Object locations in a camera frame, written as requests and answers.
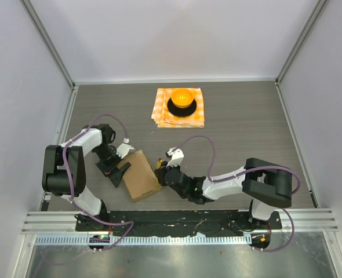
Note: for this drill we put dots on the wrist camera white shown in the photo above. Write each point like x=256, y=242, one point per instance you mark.
x=175, y=156
x=123, y=150

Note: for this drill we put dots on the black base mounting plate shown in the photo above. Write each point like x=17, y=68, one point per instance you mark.
x=179, y=223

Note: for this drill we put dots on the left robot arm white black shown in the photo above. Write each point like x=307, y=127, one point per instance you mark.
x=64, y=172

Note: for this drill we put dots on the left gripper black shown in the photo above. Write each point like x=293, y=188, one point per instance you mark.
x=116, y=179

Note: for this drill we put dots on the orange checkered cloth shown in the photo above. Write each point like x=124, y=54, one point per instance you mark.
x=164, y=118

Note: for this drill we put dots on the brown cardboard express box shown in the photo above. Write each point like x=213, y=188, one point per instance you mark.
x=139, y=178

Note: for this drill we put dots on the black round plate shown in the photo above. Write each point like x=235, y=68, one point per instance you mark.
x=181, y=112

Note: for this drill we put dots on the orange bowl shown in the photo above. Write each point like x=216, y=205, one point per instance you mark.
x=182, y=98

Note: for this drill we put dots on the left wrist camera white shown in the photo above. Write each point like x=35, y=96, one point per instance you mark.
x=123, y=150

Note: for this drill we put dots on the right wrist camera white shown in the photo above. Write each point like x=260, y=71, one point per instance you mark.
x=175, y=156

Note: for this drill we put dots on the white slotted cable duct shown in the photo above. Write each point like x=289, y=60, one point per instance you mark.
x=103, y=240

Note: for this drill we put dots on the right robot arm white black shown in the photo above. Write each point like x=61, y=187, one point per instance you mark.
x=269, y=186

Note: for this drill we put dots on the yellow utility knife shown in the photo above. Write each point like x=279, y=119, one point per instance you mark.
x=159, y=163

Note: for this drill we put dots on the aluminium frame rail front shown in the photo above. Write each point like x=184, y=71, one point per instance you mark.
x=61, y=222

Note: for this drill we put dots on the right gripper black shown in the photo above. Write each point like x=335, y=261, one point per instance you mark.
x=163, y=169

